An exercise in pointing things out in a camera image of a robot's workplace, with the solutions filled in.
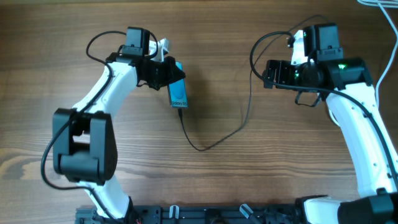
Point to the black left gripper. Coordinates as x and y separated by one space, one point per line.
166 72

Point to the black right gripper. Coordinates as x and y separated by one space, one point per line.
278 73

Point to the Galaxy S25 smartphone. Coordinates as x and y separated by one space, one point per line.
178 94

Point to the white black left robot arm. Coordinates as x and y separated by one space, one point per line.
83 143

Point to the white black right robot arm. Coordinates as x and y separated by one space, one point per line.
345 85

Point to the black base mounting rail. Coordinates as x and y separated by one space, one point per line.
284 213

